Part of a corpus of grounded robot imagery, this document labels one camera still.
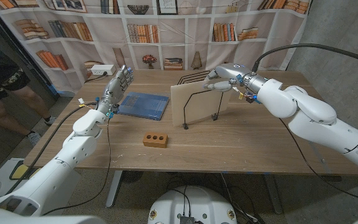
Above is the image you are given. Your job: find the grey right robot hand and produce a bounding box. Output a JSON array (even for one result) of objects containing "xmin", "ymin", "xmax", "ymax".
[{"xmin": 203, "ymin": 63, "xmax": 251, "ymax": 93}]

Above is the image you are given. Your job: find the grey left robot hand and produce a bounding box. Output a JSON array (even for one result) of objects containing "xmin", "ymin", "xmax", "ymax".
[{"xmin": 95, "ymin": 64, "xmax": 135, "ymax": 116}]

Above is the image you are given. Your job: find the cream paper folder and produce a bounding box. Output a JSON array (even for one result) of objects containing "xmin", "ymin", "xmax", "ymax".
[{"xmin": 170, "ymin": 77, "xmax": 232, "ymax": 128}]

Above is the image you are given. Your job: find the blue book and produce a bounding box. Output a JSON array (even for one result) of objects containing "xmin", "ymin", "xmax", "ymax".
[{"xmin": 117, "ymin": 91, "xmax": 170, "ymax": 121}]

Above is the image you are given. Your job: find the wooden block with three holes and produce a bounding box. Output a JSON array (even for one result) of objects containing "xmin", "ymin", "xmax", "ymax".
[{"xmin": 142, "ymin": 131, "xmax": 169, "ymax": 149}]

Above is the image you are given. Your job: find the white power strip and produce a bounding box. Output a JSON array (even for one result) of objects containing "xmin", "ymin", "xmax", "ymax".
[{"xmin": 90, "ymin": 64, "xmax": 117, "ymax": 77}]

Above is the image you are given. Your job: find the printed bookshelf backdrop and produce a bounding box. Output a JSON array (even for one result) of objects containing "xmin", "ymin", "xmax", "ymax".
[{"xmin": 0, "ymin": 0, "xmax": 310, "ymax": 94}]

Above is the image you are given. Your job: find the grey table leg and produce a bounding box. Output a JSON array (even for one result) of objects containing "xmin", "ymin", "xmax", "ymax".
[
  {"xmin": 264, "ymin": 174, "xmax": 284, "ymax": 215},
  {"xmin": 106, "ymin": 170, "xmax": 124, "ymax": 208}
]

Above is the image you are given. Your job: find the yellow black floor pad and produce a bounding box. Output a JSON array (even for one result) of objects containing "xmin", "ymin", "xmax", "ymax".
[{"xmin": 9, "ymin": 163, "xmax": 30, "ymax": 181}]

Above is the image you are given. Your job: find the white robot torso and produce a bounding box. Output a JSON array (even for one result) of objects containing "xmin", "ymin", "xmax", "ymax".
[{"xmin": 147, "ymin": 185, "xmax": 238, "ymax": 224}]

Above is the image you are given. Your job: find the black power strip cable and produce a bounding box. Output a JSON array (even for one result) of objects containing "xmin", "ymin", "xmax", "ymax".
[{"xmin": 85, "ymin": 72, "xmax": 108, "ymax": 83}]

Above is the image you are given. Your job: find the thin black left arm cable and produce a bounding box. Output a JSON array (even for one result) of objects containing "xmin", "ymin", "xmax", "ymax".
[{"xmin": 41, "ymin": 117, "xmax": 111, "ymax": 216}]

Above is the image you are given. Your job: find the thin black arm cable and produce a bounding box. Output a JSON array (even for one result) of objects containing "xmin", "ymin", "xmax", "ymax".
[
  {"xmin": 41, "ymin": 117, "xmax": 111, "ymax": 216},
  {"xmin": 279, "ymin": 117, "xmax": 358, "ymax": 205}
]

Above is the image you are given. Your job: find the black wire file holder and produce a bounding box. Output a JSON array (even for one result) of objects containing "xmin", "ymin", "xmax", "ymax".
[{"xmin": 177, "ymin": 70, "xmax": 224, "ymax": 130}]

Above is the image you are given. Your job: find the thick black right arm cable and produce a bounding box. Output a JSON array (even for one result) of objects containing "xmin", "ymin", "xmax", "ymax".
[{"xmin": 252, "ymin": 43, "xmax": 358, "ymax": 74}]

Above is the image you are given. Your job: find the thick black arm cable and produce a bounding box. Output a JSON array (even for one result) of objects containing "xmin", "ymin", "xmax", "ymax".
[
  {"xmin": 6, "ymin": 101, "xmax": 99, "ymax": 194},
  {"xmin": 252, "ymin": 43, "xmax": 358, "ymax": 74}
]

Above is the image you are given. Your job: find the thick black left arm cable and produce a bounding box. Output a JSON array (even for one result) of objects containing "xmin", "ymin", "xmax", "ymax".
[{"xmin": 6, "ymin": 101, "xmax": 99, "ymax": 194}]

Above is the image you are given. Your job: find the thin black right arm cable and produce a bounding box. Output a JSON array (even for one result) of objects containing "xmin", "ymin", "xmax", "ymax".
[{"xmin": 279, "ymin": 117, "xmax": 358, "ymax": 205}]

